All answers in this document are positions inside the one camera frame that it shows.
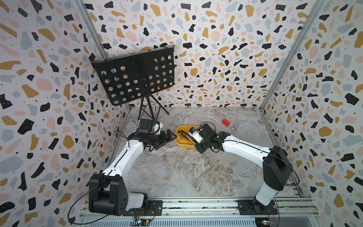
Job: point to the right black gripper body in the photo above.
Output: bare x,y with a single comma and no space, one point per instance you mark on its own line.
204,144

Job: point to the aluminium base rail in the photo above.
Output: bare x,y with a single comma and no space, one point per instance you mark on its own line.
212,212

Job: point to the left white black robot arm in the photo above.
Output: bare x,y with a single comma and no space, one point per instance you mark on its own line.
107,191

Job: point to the red small block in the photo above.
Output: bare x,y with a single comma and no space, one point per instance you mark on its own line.
226,122

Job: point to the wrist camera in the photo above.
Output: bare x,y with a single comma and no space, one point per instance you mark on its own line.
195,135
149,126

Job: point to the yellow plastic storage box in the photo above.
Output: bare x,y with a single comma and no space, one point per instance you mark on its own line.
184,128

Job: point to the small purple toy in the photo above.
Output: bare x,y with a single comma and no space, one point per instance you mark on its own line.
235,127

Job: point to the yellow hex key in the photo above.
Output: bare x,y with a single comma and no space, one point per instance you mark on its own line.
183,141

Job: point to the black perforated music stand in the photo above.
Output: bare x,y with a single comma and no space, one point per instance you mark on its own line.
138,75

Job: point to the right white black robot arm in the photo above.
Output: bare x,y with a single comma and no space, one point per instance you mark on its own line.
276,167

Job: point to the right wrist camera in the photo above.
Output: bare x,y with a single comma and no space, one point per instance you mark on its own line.
195,135

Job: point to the long black hex key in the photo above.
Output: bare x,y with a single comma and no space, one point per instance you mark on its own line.
182,133

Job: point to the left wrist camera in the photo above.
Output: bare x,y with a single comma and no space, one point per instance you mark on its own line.
149,126

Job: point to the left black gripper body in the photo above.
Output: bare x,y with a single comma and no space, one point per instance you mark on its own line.
156,140

